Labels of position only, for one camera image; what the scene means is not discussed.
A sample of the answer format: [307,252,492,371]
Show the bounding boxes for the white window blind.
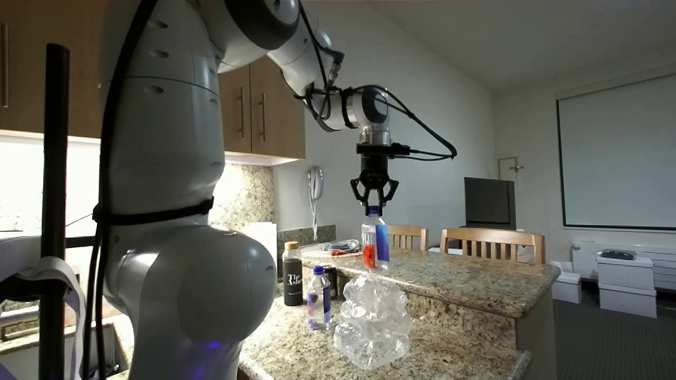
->
[555,71,676,232]

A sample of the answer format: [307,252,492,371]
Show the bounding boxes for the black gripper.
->
[348,155,401,214]

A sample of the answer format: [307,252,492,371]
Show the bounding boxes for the clear plastic bag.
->
[333,273,416,373]

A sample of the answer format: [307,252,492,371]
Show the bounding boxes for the black television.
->
[464,176,517,230]

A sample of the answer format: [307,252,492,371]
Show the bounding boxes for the small white box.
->
[549,260,586,306]

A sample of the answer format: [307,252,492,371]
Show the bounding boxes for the flat colourful packet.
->
[325,239,366,257]

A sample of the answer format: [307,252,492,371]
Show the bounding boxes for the flat black item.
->
[601,247,639,262]

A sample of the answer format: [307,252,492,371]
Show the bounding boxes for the black vertical pole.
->
[39,43,73,380]

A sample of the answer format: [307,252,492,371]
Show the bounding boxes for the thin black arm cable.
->
[291,0,460,163]

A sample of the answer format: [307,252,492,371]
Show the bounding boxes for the dark bottle with black label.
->
[281,239,307,308]

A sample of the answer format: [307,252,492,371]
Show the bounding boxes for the blue capped water bottle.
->
[307,264,335,334]
[359,205,394,273]

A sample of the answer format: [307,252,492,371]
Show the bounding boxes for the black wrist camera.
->
[355,142,415,159]

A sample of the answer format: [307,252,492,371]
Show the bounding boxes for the black strap on arm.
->
[91,196,215,229]

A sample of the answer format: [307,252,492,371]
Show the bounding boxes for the white wall handset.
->
[305,165,327,224]

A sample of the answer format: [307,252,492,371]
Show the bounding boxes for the wooden dining chair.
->
[386,224,432,254]
[439,226,548,269]

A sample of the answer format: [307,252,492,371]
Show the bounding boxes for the thick black base cable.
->
[81,0,156,380]

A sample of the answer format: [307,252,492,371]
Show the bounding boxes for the wall thermostat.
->
[497,155,526,179]

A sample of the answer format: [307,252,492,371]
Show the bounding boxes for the large white box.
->
[597,249,659,320]

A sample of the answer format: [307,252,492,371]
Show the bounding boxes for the wooden wall cabinets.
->
[0,0,308,163]

